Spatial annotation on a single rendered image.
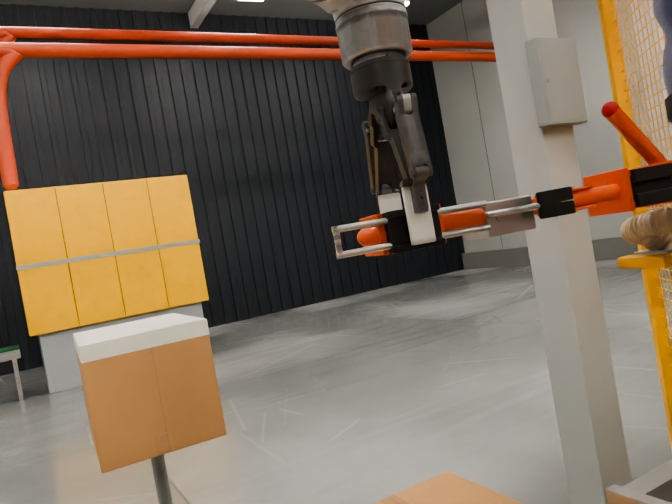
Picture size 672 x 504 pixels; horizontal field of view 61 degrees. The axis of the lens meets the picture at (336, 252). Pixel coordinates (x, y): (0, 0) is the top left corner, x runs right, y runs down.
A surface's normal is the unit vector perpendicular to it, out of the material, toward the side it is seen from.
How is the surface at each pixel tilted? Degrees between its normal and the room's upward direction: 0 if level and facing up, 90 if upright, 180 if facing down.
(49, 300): 90
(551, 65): 90
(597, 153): 90
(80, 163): 90
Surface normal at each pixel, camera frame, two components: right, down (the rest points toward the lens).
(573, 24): -0.86, 0.15
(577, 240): 0.46, -0.07
